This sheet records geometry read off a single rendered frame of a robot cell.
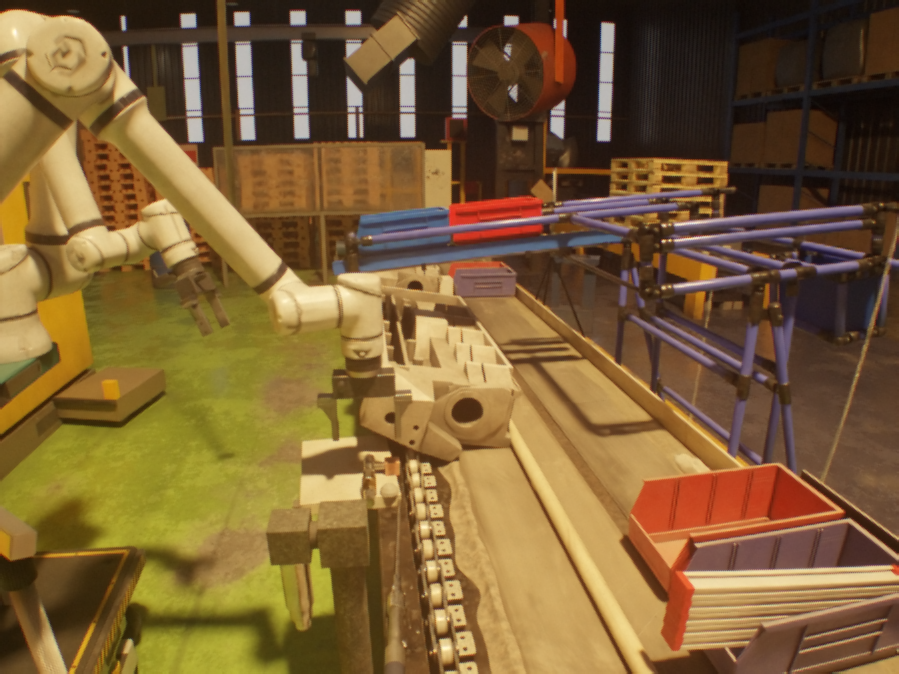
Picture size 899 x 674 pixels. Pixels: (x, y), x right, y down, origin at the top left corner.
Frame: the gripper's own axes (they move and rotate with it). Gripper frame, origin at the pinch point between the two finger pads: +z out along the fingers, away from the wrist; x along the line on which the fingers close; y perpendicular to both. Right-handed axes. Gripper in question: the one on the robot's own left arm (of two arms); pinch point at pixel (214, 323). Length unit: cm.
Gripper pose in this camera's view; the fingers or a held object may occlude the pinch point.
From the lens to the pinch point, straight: 155.3
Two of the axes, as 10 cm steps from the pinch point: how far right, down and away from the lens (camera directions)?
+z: 4.1, 9.0, 1.8
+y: 9.1, -4.1, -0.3
